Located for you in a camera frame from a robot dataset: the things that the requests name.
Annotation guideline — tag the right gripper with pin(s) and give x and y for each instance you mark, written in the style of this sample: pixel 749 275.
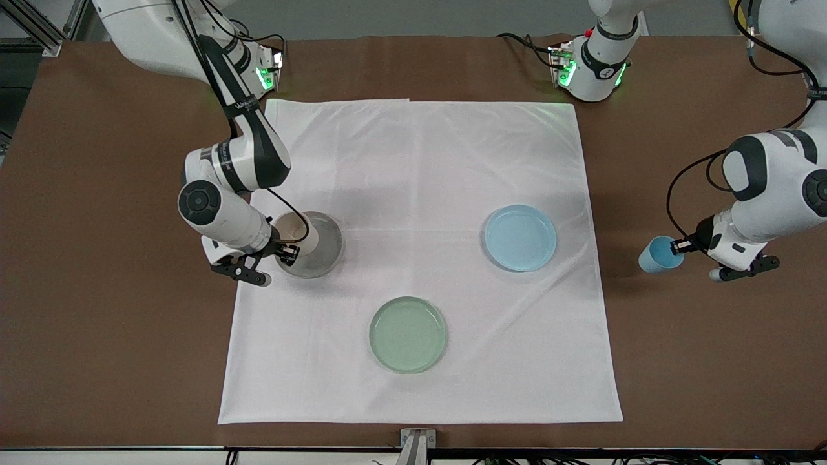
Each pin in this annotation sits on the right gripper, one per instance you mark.
pixel 282 249

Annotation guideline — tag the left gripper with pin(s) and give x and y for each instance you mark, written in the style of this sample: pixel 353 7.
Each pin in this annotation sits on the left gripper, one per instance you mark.
pixel 702 234

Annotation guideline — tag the white mug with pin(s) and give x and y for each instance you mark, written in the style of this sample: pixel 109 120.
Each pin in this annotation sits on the white mug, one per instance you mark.
pixel 303 234

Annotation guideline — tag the blue cup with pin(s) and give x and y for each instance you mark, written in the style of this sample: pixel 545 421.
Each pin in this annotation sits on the blue cup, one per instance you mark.
pixel 658 255

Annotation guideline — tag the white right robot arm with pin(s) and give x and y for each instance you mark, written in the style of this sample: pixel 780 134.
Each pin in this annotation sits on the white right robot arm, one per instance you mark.
pixel 223 161

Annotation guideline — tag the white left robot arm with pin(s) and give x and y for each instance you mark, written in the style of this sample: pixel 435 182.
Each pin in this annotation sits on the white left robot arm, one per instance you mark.
pixel 775 181

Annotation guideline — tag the gray plate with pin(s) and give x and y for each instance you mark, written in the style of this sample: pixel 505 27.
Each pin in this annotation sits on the gray plate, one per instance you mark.
pixel 326 248

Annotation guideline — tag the green plate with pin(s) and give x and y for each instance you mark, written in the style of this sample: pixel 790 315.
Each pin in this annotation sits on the green plate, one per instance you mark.
pixel 408 334

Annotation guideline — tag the blue plate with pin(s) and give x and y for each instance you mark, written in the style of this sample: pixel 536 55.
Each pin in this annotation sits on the blue plate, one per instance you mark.
pixel 521 237

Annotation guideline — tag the white table cloth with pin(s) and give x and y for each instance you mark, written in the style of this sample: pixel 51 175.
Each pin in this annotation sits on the white table cloth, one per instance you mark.
pixel 420 271

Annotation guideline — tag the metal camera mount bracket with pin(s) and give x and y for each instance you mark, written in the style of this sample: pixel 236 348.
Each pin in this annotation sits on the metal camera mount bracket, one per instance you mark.
pixel 417 445

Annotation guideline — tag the aluminium frame profile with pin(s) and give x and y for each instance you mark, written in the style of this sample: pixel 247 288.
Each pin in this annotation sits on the aluminium frame profile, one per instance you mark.
pixel 39 22

